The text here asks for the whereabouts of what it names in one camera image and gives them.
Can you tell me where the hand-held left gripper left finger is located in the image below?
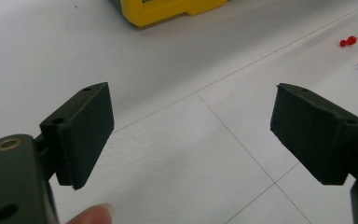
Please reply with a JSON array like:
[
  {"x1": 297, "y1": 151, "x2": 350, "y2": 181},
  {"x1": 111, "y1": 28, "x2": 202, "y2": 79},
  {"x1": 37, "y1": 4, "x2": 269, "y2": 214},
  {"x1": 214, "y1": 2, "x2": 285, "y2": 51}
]
[{"x1": 39, "y1": 81, "x2": 116, "y2": 190}]

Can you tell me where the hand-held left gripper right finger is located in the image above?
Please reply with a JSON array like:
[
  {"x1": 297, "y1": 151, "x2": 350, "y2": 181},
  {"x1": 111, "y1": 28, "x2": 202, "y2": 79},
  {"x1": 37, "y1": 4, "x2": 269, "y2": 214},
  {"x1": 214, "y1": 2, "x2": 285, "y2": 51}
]
[{"x1": 269, "y1": 82, "x2": 358, "y2": 186}]

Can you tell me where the red push pin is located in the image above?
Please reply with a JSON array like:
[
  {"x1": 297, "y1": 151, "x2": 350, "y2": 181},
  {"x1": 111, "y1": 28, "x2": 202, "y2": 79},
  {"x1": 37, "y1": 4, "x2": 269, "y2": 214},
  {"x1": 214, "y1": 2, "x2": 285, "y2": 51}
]
[{"x1": 338, "y1": 35, "x2": 358, "y2": 49}]

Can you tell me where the yellow plastic box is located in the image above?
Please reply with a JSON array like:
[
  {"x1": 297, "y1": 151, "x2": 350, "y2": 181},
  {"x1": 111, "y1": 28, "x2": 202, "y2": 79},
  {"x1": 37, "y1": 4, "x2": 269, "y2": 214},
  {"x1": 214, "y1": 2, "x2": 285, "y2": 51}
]
[{"x1": 110, "y1": 0, "x2": 231, "y2": 28}]

